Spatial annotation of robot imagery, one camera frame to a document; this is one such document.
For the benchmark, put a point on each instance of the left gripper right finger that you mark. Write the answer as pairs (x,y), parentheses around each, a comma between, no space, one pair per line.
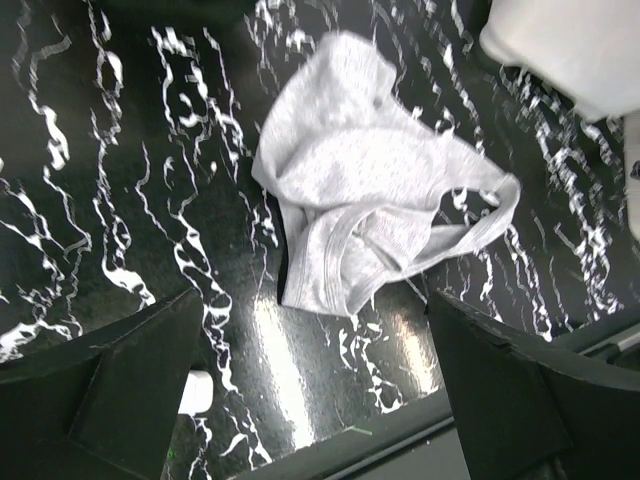
(528,409)

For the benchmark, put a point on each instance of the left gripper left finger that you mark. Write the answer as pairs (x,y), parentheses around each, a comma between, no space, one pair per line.
(103,405)

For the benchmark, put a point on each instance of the grey tank top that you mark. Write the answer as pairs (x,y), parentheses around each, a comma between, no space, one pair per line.
(369,195)

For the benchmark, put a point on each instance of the black marble pattern mat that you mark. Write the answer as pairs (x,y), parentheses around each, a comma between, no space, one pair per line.
(126,152)

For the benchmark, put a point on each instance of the white plastic bin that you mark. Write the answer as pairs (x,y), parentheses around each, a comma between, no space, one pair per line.
(588,50)

